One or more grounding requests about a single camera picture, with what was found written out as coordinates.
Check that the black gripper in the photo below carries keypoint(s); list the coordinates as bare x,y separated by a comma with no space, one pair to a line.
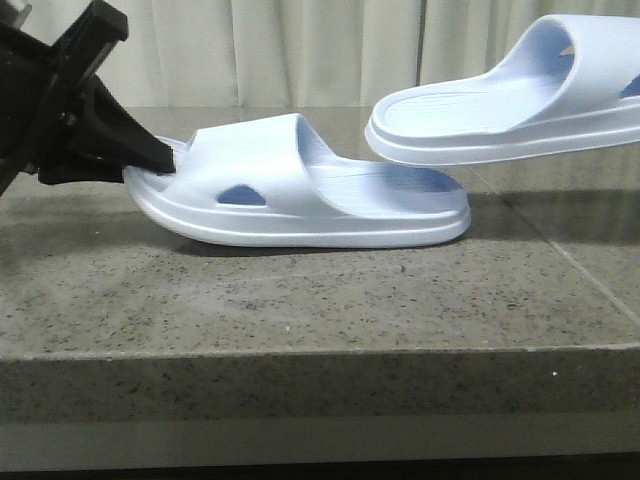
39,82

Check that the light blue slipper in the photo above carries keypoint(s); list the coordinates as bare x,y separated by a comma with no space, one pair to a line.
274,182
570,83

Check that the beige curtain left panel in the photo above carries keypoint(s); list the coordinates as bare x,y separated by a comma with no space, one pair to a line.
264,53

